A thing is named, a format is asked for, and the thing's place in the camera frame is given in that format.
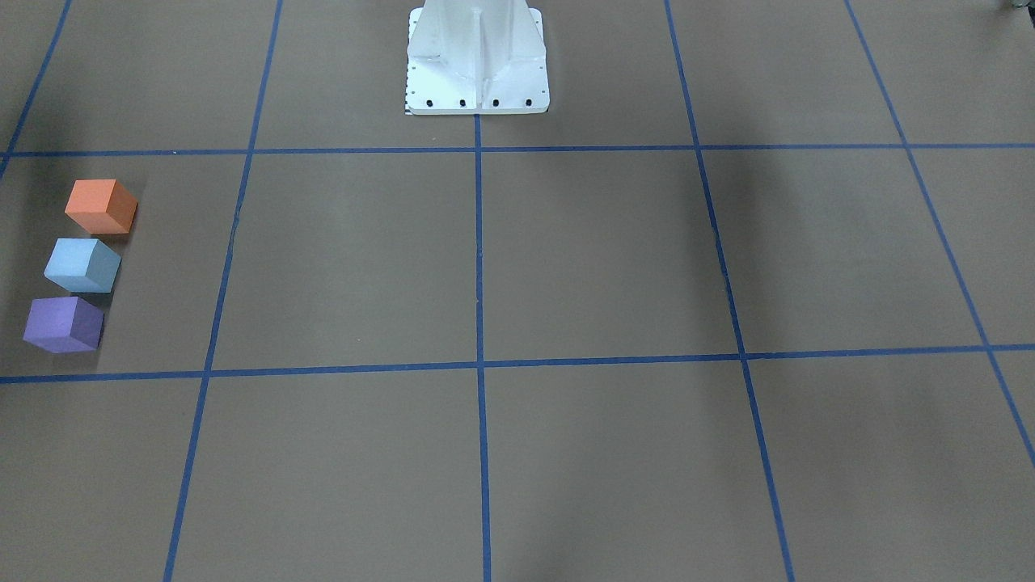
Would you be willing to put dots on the orange foam block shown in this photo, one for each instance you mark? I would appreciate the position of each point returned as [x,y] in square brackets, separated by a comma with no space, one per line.
[101,206]

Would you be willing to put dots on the light blue foam block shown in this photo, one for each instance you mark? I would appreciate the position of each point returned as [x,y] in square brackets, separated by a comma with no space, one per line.
[82,265]

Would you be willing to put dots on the purple foam block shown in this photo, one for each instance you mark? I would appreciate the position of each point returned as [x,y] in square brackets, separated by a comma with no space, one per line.
[65,324]

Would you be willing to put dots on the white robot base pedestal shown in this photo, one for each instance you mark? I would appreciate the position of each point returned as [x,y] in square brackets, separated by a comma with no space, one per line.
[476,58]

